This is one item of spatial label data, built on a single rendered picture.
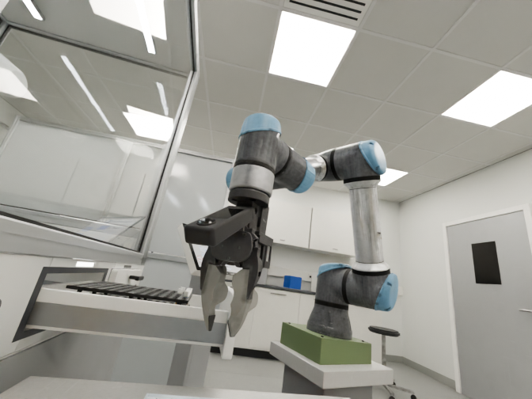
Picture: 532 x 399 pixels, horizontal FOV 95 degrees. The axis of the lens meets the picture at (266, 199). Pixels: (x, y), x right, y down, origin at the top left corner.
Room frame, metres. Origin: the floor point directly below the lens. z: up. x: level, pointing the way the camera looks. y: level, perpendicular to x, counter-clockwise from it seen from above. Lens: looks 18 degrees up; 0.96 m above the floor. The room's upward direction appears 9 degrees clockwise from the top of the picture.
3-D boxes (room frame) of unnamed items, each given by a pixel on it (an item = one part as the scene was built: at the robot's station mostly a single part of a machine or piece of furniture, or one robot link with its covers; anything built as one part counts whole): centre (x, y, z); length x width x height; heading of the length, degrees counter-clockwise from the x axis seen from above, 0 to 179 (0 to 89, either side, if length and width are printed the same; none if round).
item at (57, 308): (0.60, 0.26, 0.86); 0.40 x 0.26 x 0.06; 101
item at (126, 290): (0.60, 0.25, 0.87); 0.22 x 0.18 x 0.06; 101
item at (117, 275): (0.89, 0.43, 0.87); 0.29 x 0.02 x 0.11; 11
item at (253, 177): (0.40, 0.03, 1.11); 0.08 x 0.08 x 0.05
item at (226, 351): (0.64, 0.05, 0.87); 0.29 x 0.02 x 0.11; 11
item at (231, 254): (0.41, 0.03, 1.03); 0.09 x 0.08 x 0.12; 155
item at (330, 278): (0.92, -0.29, 0.99); 0.13 x 0.12 x 0.14; 46
